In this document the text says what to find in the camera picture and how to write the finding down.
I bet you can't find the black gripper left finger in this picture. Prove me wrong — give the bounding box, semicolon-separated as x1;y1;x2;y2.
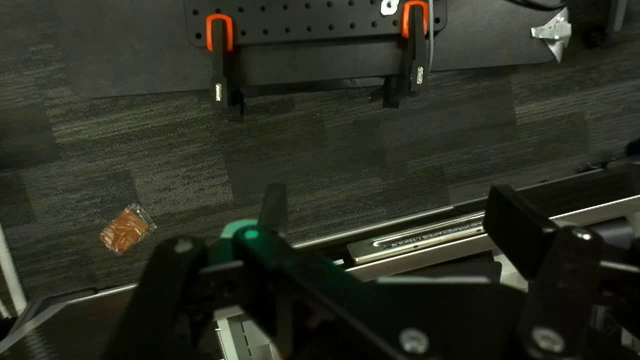
101;185;288;360

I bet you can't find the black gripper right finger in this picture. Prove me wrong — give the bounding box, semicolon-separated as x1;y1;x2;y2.
484;185;640;360

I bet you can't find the green plastic object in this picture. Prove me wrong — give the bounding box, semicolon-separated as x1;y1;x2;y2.
219;221;262;240

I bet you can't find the orange plastic wrapper on floor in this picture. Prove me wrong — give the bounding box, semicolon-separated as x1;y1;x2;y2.
99;205;155;254

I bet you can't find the right orange black clamp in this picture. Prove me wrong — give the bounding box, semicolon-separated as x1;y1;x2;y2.
381;0;433;109

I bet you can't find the orange black clamp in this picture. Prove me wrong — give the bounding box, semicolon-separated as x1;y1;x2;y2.
381;0;433;109
204;13;243;117

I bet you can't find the left orange black clamp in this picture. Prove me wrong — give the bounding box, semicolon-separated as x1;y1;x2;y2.
204;13;243;117

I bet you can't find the black perforated board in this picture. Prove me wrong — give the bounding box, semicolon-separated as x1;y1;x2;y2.
183;0;447;46

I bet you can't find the metal drawer slide rail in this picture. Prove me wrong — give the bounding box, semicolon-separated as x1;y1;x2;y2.
344;212;490;266

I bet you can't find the white metal frame leg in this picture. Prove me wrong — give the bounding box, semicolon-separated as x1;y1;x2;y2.
0;226;27;316

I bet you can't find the silver metal bracket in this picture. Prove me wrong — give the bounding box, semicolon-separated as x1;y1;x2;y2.
530;9;572;63

